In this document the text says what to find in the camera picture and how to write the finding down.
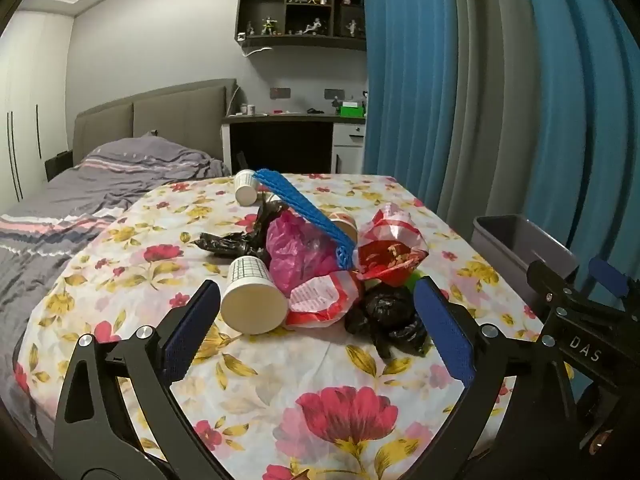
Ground white cable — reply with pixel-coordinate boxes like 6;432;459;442
227;46;274;117

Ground bed with grey blanket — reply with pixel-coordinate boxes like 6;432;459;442
0;132;231;411

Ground dark-topped desk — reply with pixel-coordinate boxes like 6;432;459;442
221;111;368;176

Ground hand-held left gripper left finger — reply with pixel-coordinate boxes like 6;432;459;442
52;279;236;480

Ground blue foam net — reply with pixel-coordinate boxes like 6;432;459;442
254;169;358;268

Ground black plastic bag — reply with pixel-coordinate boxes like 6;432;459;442
192;195;286;263
345;284;433;360

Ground white drawer cabinet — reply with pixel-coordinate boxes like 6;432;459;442
332;122;367;173

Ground black nightstand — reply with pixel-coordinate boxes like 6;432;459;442
45;152;76;182

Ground red and white wrapper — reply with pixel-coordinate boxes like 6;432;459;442
286;274;366;330
352;202;430;286

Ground row of figurines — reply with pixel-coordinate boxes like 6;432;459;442
244;0;363;38

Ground pink plastic bag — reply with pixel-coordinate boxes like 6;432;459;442
266;210;346;297

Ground white wardrobe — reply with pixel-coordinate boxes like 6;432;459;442
0;10;77;203

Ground grey plastic bin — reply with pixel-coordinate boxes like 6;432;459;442
472;215;581;306

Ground grey padded headboard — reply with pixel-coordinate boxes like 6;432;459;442
72;78;238;167

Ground dark wall shelf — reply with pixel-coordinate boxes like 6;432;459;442
233;0;368;52

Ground floral tablecloth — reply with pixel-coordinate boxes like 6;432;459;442
10;172;576;480

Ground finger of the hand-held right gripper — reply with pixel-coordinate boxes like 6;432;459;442
526;259;590;313
589;256;640;311

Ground white grid-print paper cup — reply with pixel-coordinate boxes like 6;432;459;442
220;256;288;335
234;169;266;206

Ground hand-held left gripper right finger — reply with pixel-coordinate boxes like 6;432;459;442
402;276;583;480

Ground blue and grey curtain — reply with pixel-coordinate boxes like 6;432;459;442
361;0;640;411

